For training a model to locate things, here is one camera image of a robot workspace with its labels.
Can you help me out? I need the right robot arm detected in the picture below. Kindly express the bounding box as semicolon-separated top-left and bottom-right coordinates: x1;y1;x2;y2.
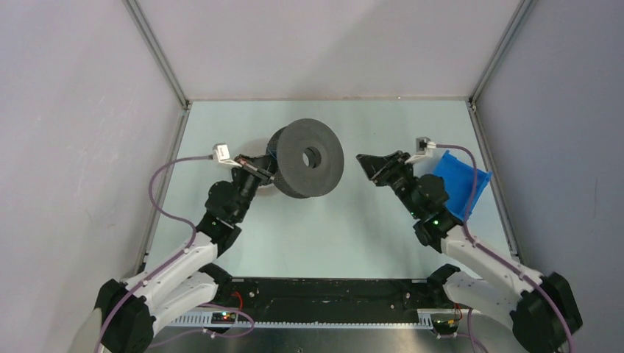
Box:
356;151;584;352

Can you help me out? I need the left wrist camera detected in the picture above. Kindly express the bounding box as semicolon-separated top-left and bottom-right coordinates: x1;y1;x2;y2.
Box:
211;143;242;168

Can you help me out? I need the controller board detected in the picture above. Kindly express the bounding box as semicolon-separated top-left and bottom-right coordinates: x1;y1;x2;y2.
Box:
432;319;459;339
210;312;238;325

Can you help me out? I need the left controller board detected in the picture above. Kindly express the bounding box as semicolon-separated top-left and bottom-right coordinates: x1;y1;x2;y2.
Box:
210;312;238;325

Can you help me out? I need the blue plastic bin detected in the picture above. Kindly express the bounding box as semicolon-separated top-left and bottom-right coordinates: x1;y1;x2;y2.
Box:
433;150;493;220

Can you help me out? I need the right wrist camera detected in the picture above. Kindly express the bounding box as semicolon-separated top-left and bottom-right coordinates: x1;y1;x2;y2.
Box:
405;137;436;164

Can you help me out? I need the right controller board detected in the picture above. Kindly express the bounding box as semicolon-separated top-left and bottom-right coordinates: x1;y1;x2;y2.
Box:
432;319;459;339

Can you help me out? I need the black cable spool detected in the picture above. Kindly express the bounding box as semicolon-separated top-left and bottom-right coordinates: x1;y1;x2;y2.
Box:
267;118;344;199

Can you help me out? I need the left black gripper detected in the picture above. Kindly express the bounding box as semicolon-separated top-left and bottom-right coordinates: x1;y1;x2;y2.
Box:
230;150;283;222

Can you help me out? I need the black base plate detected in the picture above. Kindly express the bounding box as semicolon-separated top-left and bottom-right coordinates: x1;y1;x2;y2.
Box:
213;277;455;324

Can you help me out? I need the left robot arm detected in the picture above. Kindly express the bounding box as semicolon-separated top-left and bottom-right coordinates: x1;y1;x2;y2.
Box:
91;154;277;352

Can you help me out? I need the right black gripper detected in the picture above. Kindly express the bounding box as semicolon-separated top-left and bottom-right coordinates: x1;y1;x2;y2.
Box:
357;151;422;218

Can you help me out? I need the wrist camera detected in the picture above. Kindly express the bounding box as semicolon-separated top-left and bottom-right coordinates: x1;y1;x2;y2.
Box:
405;137;436;164
211;143;242;168

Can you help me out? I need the white cable spool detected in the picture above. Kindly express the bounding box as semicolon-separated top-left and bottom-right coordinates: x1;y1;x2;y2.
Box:
240;138;280;198

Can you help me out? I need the white slotted cable duct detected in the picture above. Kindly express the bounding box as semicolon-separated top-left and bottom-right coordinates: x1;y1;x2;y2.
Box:
166;311;435;330

